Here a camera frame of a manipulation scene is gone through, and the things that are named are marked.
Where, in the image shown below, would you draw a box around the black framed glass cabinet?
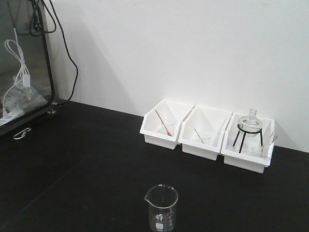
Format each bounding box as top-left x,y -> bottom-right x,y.
0,0 -> 55,135

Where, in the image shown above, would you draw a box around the white cable with adapter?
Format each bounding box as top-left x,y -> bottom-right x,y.
3,27 -> 34,104

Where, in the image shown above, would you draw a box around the small beaker in middle bin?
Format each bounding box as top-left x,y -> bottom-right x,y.
200,131 -> 211,145

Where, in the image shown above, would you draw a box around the round glass flask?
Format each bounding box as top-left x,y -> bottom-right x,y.
239,109 -> 263,132

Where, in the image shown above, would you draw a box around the metal carabiner hook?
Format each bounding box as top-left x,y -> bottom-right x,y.
13,128 -> 31,140

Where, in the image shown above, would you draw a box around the left white storage bin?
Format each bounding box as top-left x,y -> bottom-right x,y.
140,100 -> 194,150

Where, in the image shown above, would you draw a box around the small beaker in left bin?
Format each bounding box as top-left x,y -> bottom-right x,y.
163,119 -> 175,136

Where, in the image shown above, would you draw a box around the black wire tripod stand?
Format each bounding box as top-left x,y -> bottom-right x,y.
233,123 -> 263,153

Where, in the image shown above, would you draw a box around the clear glass beaker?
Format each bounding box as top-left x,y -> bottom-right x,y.
144,184 -> 179,232

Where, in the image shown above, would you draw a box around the red tipped glass rod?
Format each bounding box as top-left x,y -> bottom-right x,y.
155,109 -> 172,136

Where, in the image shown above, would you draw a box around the small beaker in bin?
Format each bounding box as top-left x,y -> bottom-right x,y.
200,131 -> 211,145
163,119 -> 175,136

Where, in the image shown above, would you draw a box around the middle white storage bin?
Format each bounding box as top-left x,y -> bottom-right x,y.
179,106 -> 232,160

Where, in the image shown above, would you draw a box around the clear glass plates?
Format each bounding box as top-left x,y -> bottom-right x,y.
260,131 -> 278,160

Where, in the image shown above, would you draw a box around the white storage bin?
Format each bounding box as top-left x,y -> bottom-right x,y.
140,100 -> 194,150
221,113 -> 275,174
179,106 -> 232,160

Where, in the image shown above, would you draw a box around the right white storage bin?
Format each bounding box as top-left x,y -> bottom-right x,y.
221,113 -> 275,174

